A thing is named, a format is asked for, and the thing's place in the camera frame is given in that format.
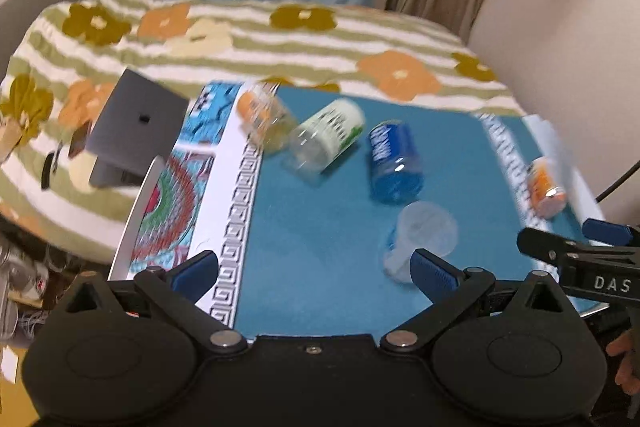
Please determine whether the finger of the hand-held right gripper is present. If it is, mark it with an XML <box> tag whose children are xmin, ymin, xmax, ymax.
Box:
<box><xmin>517</xmin><ymin>227</ymin><xmax>593</xmax><ymax>267</ymax></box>
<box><xmin>582</xmin><ymin>218</ymin><xmax>640</xmax><ymax>249</ymax></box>

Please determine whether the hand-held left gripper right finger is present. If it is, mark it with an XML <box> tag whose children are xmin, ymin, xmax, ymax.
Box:
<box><xmin>380</xmin><ymin>248</ymin><xmax>576</xmax><ymax>353</ymax></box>

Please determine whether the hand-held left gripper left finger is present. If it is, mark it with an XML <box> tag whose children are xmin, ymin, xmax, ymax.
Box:
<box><xmin>62</xmin><ymin>251</ymin><xmax>249</xmax><ymax>355</ymax></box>

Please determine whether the clear plastic cup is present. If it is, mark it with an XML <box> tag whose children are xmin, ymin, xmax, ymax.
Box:
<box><xmin>384</xmin><ymin>201</ymin><xmax>459</xmax><ymax>284</ymax></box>

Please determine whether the person's right hand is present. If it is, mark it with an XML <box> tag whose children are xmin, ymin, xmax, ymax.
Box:
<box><xmin>606</xmin><ymin>326</ymin><xmax>640</xmax><ymax>394</ymax></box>

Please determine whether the orange drink can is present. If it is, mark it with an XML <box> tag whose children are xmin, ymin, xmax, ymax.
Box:
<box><xmin>526</xmin><ymin>157</ymin><xmax>568</xmax><ymax>220</ymax></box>

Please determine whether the blue labelled plastic bottle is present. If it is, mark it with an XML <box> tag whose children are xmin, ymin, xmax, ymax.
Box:
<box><xmin>368</xmin><ymin>119</ymin><xmax>425</xmax><ymax>205</ymax></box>

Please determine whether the blue patterned table mat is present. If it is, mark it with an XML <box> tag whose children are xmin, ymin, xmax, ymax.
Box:
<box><xmin>107</xmin><ymin>79</ymin><xmax>610</xmax><ymax>339</ymax></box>

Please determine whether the grey laptop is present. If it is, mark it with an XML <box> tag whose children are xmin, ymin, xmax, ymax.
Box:
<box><xmin>85</xmin><ymin>68</ymin><xmax>191</xmax><ymax>188</ymax></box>

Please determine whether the orange capped clear bottle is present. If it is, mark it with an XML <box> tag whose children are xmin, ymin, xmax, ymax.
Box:
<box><xmin>236</xmin><ymin>83</ymin><xmax>300</xmax><ymax>156</ymax></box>

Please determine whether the green white labelled bottle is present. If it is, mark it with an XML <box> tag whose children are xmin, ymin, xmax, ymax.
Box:
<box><xmin>289</xmin><ymin>99</ymin><xmax>366</xmax><ymax>175</ymax></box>

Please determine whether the dark small device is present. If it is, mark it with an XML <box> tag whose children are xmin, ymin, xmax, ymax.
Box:
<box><xmin>67</xmin><ymin>122</ymin><xmax>94</xmax><ymax>158</ymax></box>

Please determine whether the black phone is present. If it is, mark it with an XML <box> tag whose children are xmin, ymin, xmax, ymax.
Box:
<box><xmin>41</xmin><ymin>152</ymin><xmax>59</xmax><ymax>190</ymax></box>

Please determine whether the floral striped blanket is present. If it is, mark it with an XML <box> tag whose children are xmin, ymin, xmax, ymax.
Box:
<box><xmin>0</xmin><ymin>0</ymin><xmax>528</xmax><ymax>263</ymax></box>

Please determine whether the black cable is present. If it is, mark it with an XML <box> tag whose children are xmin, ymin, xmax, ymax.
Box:
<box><xmin>594</xmin><ymin>156</ymin><xmax>640</xmax><ymax>204</ymax></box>

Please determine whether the pile of cables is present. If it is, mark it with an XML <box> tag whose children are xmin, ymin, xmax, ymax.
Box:
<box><xmin>0</xmin><ymin>232</ymin><xmax>68</xmax><ymax>344</ymax></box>

